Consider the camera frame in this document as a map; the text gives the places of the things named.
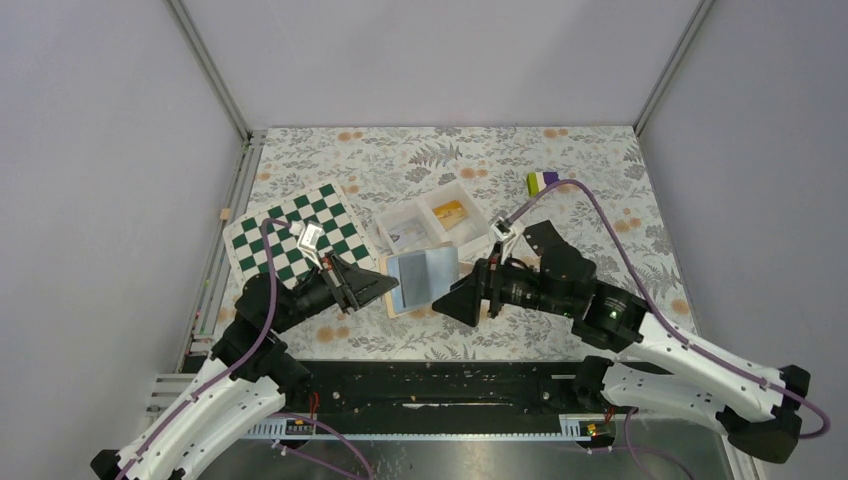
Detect white two-compartment plastic bin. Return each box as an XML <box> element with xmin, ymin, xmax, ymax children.
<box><xmin>375</xmin><ymin>180</ymin><xmax>491</xmax><ymax>261</ymax></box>

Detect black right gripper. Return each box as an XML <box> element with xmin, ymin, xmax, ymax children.
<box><xmin>432</xmin><ymin>241</ymin><xmax>577</xmax><ymax>326</ymax></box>

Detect orange gold card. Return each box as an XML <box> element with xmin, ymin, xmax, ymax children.
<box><xmin>432</xmin><ymin>200</ymin><xmax>468</xmax><ymax>231</ymax></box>

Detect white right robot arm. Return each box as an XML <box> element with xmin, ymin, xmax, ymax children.
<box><xmin>433</xmin><ymin>221</ymin><xmax>810</xmax><ymax>464</ymax></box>

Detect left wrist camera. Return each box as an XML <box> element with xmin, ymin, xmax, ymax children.
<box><xmin>288</xmin><ymin>221</ymin><xmax>324</xmax><ymax>268</ymax></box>

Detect white VIP card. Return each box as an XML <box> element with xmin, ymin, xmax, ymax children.
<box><xmin>388</xmin><ymin>219</ymin><xmax>427</xmax><ymax>251</ymax></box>

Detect beige leather card holder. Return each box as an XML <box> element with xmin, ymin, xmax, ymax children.
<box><xmin>379</xmin><ymin>242</ymin><xmax>472</xmax><ymax>318</ymax></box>

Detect green white purple toy block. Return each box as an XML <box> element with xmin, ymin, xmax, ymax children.
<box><xmin>526</xmin><ymin>171</ymin><xmax>560</xmax><ymax>198</ymax></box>

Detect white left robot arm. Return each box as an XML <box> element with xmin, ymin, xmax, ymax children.
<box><xmin>91</xmin><ymin>254</ymin><xmax>399</xmax><ymax>479</ymax></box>

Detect green and white chessboard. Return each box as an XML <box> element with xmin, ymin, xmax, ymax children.
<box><xmin>223</xmin><ymin>181</ymin><xmax>380</xmax><ymax>293</ymax></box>

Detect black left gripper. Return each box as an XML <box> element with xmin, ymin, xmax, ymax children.
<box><xmin>272</xmin><ymin>249</ymin><xmax>400</xmax><ymax>333</ymax></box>

